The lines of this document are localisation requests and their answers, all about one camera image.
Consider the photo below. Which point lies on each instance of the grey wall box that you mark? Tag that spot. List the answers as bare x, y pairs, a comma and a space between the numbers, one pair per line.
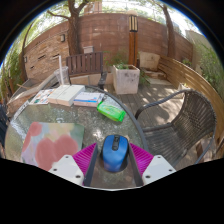
88, 49

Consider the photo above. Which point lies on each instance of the colourful picture booklet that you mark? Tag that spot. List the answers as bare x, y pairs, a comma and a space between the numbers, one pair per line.
41, 96

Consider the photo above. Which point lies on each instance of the thick forked tree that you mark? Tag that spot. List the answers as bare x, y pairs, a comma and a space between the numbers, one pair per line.
74, 36

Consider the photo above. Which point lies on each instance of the black slatted chair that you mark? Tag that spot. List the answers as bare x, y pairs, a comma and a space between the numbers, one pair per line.
2, 120

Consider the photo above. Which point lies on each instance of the slim tree trunk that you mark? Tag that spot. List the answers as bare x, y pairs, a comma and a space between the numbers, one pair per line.
170, 36

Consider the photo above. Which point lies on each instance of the wooden garden lamp post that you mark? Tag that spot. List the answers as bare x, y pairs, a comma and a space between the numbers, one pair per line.
133, 46

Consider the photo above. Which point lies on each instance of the white printed strip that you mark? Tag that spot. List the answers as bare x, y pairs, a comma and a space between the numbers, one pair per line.
20, 110

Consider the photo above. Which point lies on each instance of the green wet wipes pack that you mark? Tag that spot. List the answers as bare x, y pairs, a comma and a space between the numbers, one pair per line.
111, 111

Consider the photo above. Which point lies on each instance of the dark wicker armchair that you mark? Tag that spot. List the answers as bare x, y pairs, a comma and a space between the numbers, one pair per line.
193, 123

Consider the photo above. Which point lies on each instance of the thin leaning tree trunk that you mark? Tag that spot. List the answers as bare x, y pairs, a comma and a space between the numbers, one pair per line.
22, 60

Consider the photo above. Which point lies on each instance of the small white plant pot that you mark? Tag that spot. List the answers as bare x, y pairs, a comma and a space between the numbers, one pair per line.
184, 86

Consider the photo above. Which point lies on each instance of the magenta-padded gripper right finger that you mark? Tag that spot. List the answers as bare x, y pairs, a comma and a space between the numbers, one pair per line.
158, 168

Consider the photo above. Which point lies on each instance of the black wall lamp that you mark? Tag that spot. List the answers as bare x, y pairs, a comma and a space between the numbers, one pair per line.
62, 38
25, 59

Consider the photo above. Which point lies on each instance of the clear plastic cup with straw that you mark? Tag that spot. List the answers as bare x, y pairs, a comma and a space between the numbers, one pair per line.
61, 76

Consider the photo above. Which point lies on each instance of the curved wooden slat fence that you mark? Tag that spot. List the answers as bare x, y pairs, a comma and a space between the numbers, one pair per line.
193, 80

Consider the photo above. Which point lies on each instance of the stone raised garden bed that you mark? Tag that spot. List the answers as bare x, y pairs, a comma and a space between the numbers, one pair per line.
20, 95

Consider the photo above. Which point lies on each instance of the blue computer mouse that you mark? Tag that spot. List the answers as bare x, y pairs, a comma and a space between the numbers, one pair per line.
115, 155

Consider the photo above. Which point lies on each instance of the concrete planter with plant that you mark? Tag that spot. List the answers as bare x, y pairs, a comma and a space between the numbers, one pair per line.
126, 80

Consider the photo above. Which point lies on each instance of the floral print mouse pad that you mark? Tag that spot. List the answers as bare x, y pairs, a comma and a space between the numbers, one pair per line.
50, 143

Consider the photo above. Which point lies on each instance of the white open book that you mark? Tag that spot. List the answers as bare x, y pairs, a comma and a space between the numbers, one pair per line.
66, 95

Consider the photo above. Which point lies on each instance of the blue and white booklet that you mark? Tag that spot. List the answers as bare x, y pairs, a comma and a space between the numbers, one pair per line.
88, 99

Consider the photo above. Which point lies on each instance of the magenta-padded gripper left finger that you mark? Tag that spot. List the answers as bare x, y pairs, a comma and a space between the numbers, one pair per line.
66, 168

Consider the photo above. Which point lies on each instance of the dark wooden slatted chair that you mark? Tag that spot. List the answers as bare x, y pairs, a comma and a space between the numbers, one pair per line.
85, 63

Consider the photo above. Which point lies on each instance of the beige stone slab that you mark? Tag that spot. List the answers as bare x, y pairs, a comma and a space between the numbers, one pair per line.
149, 61

